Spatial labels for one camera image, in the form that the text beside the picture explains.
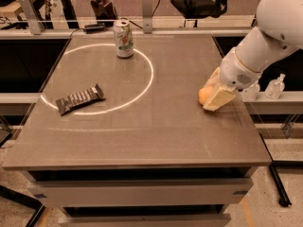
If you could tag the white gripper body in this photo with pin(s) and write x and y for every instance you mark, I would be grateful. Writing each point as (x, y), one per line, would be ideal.
(236, 71)

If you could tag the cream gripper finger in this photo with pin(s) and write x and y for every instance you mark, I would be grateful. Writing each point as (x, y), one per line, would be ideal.
(220, 96)
(214, 78)

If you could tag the orange fruit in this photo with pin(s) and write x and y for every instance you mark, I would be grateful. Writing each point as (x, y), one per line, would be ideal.
(205, 94)

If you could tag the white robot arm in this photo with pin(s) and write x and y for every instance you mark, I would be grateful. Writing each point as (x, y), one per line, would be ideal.
(277, 35)

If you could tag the dark rxbar chocolate wrapper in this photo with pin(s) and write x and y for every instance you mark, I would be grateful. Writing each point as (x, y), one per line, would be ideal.
(80, 99)

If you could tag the clear sanitizer bottle left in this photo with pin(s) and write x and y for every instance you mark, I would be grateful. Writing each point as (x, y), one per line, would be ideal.
(251, 93)

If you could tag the clear sanitizer bottle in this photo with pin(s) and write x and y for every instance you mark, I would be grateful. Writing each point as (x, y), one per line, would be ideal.
(251, 93)
(275, 87)

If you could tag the clear sanitizer bottle right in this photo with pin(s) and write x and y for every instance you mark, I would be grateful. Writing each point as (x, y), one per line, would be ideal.
(275, 87)

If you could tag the black office chair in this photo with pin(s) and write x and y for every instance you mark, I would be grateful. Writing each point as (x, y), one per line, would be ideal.
(200, 9)

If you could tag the white green soda can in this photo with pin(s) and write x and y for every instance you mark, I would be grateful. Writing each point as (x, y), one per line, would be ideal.
(123, 38)

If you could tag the dark bag on floor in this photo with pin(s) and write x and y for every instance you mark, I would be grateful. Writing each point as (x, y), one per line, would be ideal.
(104, 11)

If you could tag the black power adapter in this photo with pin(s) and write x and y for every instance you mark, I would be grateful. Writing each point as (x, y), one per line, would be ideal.
(94, 28)

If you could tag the upper grey drawer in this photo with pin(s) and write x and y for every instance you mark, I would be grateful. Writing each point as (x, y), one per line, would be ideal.
(141, 193)

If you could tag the grey drawer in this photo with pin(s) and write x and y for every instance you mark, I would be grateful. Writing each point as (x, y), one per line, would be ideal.
(203, 220)
(141, 193)

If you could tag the lower grey drawer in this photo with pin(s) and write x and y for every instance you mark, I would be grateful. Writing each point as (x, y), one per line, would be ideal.
(203, 220)

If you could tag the middle metal rail bracket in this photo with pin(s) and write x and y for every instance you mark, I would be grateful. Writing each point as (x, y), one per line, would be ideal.
(147, 16)

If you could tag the metal rail bracket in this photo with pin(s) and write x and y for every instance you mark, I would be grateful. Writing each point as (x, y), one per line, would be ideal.
(35, 26)
(147, 16)

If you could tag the left metal rail bracket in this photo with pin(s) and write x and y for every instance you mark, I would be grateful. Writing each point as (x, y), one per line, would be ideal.
(35, 26)

